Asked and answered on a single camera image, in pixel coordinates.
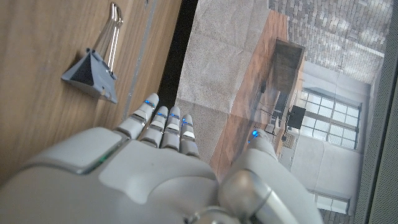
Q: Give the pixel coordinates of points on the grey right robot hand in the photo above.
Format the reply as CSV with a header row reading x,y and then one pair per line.
x,y
149,183

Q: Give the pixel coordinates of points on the printed room backdrop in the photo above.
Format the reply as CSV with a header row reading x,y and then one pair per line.
x,y
214,71

